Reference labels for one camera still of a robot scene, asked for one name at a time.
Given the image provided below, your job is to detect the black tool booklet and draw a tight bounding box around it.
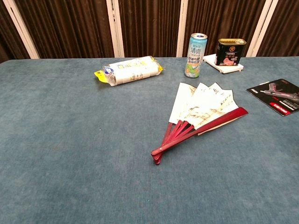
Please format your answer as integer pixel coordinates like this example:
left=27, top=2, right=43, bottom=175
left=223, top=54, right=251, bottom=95
left=246, top=78, right=299, bottom=117

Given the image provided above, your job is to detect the red ribbed paper folding fan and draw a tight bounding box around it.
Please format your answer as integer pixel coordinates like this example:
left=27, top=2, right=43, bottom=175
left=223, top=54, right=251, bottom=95
left=150, top=82, right=249, bottom=166

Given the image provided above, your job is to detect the blue table cloth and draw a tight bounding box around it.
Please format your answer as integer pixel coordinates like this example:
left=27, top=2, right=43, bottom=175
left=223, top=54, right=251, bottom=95
left=0, top=56, right=299, bottom=224

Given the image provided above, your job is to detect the light blue drink can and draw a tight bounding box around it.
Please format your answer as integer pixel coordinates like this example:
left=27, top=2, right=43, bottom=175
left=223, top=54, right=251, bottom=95
left=184, top=33, right=208, bottom=78

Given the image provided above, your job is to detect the white plastic tray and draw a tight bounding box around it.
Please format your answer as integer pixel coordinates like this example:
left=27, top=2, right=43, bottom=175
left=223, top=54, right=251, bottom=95
left=202, top=53, right=244, bottom=74

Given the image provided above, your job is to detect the black luncheon meat tin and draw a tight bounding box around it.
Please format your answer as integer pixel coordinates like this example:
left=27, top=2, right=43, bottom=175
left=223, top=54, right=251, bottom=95
left=214, top=38, right=247, bottom=66

